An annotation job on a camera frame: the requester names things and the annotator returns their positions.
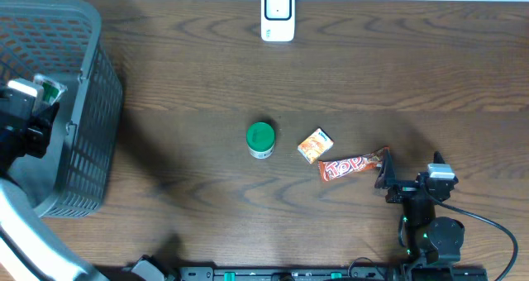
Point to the red Top chocolate bar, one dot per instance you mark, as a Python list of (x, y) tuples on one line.
[(330, 170)]

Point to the orange small snack packet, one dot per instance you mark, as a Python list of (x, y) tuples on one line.
[(315, 145)]

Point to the white barcode scanner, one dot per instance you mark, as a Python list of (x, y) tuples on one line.
[(277, 22)]

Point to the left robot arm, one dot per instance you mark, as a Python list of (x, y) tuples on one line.
[(29, 248)]

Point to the grey plastic basket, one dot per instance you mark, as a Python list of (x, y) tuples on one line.
[(60, 39)]

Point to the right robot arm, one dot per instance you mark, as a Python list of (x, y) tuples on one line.
[(431, 240)]

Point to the green lid jar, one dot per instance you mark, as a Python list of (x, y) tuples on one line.
[(260, 139)]

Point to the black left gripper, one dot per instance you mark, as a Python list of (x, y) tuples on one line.
[(26, 140)]

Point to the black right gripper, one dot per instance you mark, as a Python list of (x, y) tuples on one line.
[(388, 178)]

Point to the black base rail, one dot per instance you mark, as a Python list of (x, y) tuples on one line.
[(358, 272)]

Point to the white green box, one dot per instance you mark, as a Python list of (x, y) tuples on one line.
[(53, 89)]

